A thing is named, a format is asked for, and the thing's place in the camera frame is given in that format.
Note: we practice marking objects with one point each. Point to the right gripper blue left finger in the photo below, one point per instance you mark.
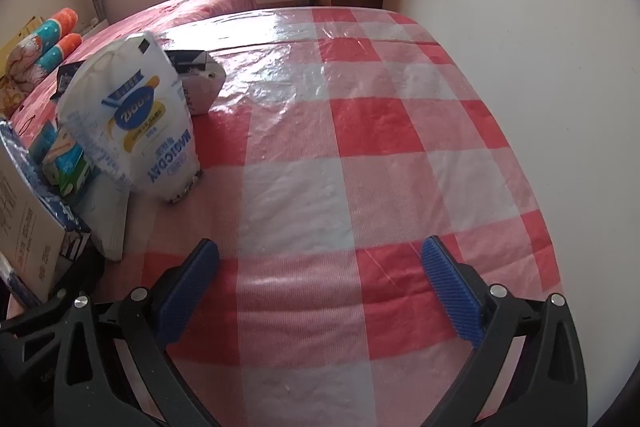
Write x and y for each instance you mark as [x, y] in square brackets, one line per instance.
[74, 361]

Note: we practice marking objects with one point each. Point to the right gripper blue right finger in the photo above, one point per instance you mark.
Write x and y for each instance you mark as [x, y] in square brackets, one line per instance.
[548, 386]

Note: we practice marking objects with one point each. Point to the dark blue white carton box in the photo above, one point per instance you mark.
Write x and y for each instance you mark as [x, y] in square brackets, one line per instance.
[41, 238]

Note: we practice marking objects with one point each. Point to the blue green cow bag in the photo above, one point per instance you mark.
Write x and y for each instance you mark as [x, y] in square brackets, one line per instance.
[61, 160]

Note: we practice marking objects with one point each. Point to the white Magicday snack bag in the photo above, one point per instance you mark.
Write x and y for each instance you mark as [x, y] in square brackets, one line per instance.
[126, 109]

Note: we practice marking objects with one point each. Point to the small milk carton box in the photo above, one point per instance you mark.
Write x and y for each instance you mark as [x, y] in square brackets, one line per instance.
[202, 78]

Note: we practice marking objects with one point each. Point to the white grey pouch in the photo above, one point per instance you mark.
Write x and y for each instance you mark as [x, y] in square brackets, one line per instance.
[103, 205]

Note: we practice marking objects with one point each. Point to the floral beige pillow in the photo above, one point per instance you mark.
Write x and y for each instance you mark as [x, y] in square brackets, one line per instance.
[12, 95]

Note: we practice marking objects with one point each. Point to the lower rolled colourful quilt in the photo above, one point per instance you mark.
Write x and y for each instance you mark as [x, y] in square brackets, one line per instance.
[37, 72]

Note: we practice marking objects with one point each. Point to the rolled colourful quilt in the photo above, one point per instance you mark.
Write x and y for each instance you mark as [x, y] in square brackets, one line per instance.
[37, 72]
[54, 34]

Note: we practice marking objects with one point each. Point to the upper rolled colourful quilt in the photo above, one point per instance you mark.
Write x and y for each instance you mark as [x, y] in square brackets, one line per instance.
[54, 34]

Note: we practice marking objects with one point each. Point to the yellow headboard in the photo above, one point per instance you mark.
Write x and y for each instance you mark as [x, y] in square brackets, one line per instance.
[28, 28]

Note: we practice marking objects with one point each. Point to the red white checkered tablecloth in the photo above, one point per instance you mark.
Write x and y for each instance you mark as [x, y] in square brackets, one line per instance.
[341, 139]

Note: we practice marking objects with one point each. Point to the pink love you bedspread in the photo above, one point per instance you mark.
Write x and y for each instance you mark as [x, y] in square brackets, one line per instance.
[37, 108]

